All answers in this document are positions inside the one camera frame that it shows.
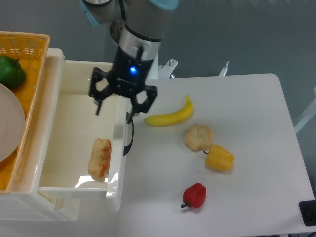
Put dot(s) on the white drawer cabinet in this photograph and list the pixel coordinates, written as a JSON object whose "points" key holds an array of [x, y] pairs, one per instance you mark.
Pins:
{"points": [[25, 202]]}

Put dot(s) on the black drawer handle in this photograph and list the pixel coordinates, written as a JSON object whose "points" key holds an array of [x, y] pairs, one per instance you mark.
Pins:
{"points": [[129, 134]]}

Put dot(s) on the upper white drawer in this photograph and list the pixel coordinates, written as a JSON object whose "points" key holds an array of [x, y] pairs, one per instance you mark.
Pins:
{"points": [[74, 130]]}

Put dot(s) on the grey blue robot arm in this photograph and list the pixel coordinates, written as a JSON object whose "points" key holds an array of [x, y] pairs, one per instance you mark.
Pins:
{"points": [[145, 24]]}

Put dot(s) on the beige round plate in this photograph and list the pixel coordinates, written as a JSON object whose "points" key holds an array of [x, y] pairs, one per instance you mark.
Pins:
{"points": [[12, 120]]}

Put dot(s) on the yellow bell pepper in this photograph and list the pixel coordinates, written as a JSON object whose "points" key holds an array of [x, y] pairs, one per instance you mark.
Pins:
{"points": [[219, 158]]}

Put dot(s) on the red bell pepper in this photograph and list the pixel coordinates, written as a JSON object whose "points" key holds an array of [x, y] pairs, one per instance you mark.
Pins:
{"points": [[194, 196]]}

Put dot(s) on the black device at edge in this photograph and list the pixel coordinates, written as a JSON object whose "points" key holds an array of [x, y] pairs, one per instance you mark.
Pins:
{"points": [[308, 212]]}

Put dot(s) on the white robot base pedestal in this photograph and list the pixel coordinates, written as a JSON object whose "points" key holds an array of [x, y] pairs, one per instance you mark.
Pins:
{"points": [[162, 71]]}

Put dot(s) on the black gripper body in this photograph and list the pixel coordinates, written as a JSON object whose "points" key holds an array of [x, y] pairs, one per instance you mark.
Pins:
{"points": [[126, 78]]}

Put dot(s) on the yellow banana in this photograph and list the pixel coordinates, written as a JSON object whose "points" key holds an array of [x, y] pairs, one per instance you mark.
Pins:
{"points": [[173, 118]]}

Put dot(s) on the round bread roll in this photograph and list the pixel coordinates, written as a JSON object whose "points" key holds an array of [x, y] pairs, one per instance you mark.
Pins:
{"points": [[198, 137]]}

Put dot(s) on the yellow woven basket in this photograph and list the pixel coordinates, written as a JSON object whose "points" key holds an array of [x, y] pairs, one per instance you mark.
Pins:
{"points": [[31, 49]]}

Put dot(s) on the green bell pepper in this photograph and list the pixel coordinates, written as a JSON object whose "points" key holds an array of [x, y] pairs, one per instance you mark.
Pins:
{"points": [[12, 75]]}

